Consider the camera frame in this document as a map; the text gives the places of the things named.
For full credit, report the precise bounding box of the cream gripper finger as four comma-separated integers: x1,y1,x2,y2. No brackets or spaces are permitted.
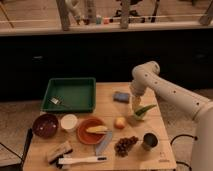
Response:
132,96,141,112

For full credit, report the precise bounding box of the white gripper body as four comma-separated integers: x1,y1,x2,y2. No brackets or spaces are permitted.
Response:
130,80,147,97

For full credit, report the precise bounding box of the blue sponge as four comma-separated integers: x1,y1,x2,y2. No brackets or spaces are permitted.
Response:
113,92,130,103

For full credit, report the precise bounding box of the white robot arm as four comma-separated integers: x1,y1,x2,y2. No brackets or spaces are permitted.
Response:
130,61,213,171

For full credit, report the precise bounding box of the green plastic tray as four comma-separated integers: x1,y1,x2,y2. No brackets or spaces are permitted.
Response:
41,77,96,113

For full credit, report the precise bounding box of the green cup with leaf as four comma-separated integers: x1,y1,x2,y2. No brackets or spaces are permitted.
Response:
133,104,155,121

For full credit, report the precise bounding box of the yellow red apple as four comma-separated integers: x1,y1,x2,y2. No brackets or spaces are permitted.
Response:
114,117,126,129

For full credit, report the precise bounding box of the wooden folding table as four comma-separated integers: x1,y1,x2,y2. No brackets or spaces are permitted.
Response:
24,83,176,171

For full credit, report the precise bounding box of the dark metal mug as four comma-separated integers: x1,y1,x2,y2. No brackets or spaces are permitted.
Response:
142,133,158,151

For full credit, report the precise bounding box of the yellow corn cob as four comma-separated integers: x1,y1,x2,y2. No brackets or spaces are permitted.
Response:
86,125,108,134

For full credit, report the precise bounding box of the dark grapes bunch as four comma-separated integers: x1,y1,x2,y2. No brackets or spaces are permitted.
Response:
114,136,138,157

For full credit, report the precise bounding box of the orange plate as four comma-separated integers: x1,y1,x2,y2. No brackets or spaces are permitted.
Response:
77,117,108,145

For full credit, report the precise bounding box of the white cup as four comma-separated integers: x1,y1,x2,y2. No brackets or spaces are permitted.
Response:
61,114,78,132

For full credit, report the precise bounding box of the silver fork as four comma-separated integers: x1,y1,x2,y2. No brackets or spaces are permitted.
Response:
51,97,69,108

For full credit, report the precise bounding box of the dark red bowl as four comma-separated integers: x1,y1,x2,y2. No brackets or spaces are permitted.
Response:
32,114,58,138

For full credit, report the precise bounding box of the white toothbrush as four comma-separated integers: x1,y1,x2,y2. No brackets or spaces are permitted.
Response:
58,156,107,165

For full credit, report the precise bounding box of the black cable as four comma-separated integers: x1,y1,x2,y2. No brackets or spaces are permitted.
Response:
169,133,198,171

